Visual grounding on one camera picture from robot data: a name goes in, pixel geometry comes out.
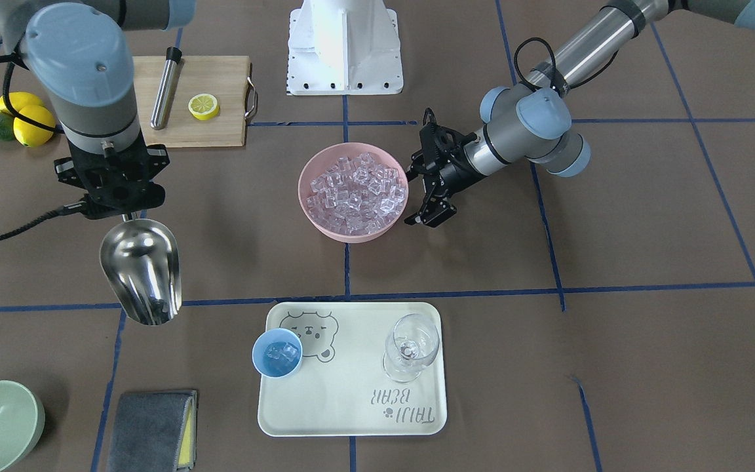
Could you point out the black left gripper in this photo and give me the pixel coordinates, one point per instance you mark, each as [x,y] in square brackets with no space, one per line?
[459,168]

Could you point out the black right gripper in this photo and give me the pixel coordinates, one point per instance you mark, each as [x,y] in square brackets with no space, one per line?
[67,170]

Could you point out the metal ice scoop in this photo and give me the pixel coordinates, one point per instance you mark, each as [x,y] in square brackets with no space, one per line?
[140,258]

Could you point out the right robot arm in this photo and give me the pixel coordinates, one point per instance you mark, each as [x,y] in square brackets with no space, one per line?
[79,53]

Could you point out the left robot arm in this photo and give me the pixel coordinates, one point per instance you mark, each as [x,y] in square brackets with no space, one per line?
[531,120]

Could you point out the pile of clear ice cubes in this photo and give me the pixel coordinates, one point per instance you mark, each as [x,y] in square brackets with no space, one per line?
[356,194]

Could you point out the ice cubes in cup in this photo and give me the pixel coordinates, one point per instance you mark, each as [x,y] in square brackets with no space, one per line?
[281,358]

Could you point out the light blue cup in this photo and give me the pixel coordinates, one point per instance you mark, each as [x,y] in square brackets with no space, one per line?
[272,336]

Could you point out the metal rod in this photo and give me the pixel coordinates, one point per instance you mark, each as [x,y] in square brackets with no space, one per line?
[167,87]

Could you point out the whole yellow lemon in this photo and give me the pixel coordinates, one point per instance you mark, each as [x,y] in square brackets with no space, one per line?
[31,135]

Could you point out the pink bowl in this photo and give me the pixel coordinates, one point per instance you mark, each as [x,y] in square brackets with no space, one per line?
[325,223]

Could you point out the lemon half slice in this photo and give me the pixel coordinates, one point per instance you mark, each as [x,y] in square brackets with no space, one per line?
[204,106]

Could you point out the wooden cutting board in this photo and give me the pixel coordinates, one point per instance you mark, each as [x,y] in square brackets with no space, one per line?
[225,77]

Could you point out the clear wine glass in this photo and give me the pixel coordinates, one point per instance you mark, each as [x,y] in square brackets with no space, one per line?
[411,346]

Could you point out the cream bear tray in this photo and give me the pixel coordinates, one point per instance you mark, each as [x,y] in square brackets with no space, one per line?
[341,387]

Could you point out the grey folded cloth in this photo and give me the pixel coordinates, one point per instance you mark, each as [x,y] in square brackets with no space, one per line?
[155,431]

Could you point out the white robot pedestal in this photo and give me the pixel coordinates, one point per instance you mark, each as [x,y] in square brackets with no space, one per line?
[344,48]

